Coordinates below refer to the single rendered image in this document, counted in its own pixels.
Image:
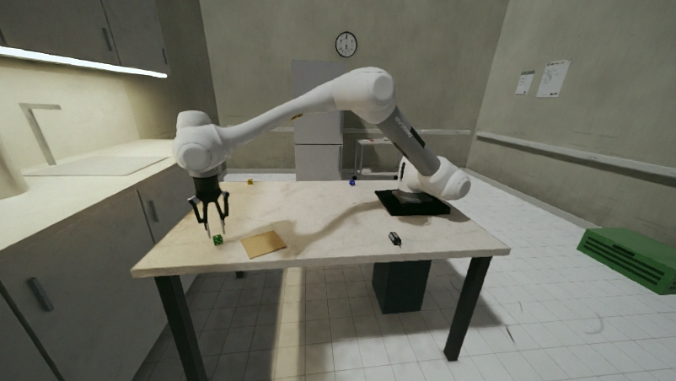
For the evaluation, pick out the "green die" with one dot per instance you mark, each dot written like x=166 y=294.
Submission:
x=217 y=239

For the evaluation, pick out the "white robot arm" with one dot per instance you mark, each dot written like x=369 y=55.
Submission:
x=366 y=92

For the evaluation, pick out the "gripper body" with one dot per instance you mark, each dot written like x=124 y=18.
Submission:
x=207 y=187

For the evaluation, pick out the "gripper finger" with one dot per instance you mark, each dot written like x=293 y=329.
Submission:
x=204 y=220
x=222 y=215

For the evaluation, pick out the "tan flat mat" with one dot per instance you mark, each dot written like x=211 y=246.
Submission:
x=262 y=244

